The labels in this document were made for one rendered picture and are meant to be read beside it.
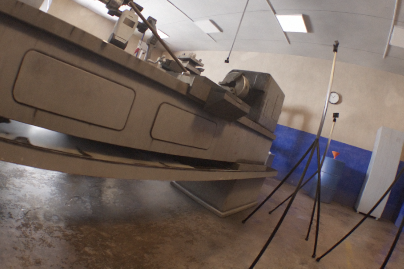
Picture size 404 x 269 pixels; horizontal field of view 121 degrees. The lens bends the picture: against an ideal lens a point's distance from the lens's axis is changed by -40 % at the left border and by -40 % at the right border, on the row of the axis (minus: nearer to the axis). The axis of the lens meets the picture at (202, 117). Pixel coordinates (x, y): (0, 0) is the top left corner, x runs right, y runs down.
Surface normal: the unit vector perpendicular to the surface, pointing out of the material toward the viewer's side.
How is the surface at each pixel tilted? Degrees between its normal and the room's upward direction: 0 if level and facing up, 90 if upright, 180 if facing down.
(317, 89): 90
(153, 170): 90
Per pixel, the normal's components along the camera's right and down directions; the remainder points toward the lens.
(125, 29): 0.69, 0.22
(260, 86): -0.61, -0.25
